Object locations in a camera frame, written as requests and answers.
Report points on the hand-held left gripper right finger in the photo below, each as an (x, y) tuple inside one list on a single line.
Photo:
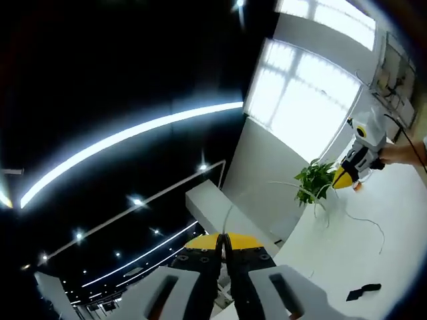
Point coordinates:
[(250, 260)]

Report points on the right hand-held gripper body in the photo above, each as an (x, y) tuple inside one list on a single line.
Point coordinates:
[(373, 130)]

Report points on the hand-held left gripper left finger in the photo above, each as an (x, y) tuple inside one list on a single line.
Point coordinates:
[(197, 260)]

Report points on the person's right hand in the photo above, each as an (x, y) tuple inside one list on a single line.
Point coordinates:
[(390, 156)]

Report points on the small orange object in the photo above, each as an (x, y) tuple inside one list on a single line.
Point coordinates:
[(357, 187)]

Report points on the green potted plant white pot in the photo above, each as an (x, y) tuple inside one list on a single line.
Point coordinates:
[(313, 180)]

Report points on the large bright window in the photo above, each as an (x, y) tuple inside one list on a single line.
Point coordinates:
[(300, 83)]

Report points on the curved ceiling light strip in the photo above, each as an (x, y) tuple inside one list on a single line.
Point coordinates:
[(116, 140)]

